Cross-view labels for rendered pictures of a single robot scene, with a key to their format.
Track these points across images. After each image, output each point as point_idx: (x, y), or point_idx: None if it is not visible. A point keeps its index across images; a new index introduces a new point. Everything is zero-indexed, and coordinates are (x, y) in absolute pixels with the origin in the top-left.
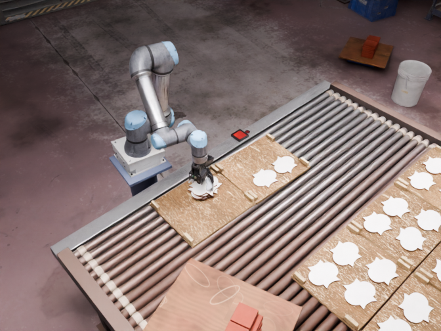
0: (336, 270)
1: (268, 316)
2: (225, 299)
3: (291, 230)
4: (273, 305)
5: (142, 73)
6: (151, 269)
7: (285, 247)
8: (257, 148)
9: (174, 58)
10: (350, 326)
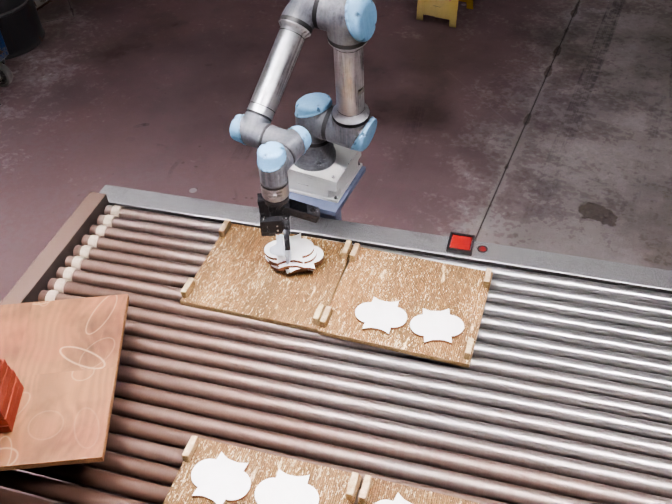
0: (238, 495)
1: (65, 422)
2: (74, 361)
3: (296, 401)
4: (90, 419)
5: (285, 22)
6: (121, 283)
7: (255, 410)
8: (446, 276)
9: (350, 25)
10: None
